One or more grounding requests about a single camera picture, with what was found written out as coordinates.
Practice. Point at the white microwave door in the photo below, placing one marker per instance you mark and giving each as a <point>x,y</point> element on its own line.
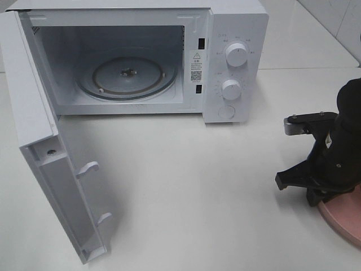
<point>40,139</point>

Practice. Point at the upper white microwave knob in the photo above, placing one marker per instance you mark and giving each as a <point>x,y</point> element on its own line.
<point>236,53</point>

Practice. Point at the white microwave knob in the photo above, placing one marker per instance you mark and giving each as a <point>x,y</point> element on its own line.
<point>231,89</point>
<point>236,53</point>

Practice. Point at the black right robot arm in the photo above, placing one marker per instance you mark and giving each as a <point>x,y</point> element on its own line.
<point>348,101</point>

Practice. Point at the round white door-release button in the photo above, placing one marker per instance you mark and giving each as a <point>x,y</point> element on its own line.
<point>226,112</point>

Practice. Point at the pink round plate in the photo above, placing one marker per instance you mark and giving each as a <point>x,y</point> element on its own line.
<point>342,214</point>

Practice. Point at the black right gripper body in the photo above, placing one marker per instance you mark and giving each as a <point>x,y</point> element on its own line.
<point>335,157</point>

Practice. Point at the white microwave oven body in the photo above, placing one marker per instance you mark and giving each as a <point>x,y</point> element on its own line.
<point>198,30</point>

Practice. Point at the glass microwave turntable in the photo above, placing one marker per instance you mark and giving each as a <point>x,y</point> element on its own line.
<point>127,73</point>

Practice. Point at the lower white microwave knob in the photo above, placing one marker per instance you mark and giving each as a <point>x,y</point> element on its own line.
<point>231,89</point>

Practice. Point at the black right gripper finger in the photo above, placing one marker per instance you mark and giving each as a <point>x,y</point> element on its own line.
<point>301,177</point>
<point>314,196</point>

